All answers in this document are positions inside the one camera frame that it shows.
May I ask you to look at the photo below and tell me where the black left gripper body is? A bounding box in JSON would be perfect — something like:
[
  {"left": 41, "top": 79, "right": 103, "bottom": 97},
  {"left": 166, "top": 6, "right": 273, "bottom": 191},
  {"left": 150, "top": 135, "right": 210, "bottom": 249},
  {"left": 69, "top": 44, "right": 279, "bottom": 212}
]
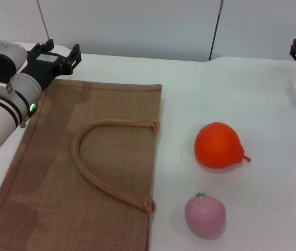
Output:
[{"left": 19, "top": 49, "right": 72, "bottom": 92}]

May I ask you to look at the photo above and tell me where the brown jute handbag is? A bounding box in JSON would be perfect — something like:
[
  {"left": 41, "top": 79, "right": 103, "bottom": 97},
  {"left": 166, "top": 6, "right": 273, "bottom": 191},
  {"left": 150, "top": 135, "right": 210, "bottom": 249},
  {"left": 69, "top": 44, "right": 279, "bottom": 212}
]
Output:
[{"left": 0, "top": 78, "right": 164, "bottom": 251}]

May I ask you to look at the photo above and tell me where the orange toy fruit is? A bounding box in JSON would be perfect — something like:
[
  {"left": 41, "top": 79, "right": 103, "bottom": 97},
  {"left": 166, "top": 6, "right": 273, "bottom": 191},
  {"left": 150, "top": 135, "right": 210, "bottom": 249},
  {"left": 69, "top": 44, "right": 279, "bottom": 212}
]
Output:
[{"left": 194, "top": 121, "right": 252, "bottom": 170}]

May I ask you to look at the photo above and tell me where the pink toy peach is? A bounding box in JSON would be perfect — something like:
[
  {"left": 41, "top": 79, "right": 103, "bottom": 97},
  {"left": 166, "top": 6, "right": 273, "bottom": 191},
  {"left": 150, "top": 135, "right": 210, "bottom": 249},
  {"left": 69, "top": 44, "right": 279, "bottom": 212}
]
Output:
[{"left": 184, "top": 192, "right": 226, "bottom": 240}]

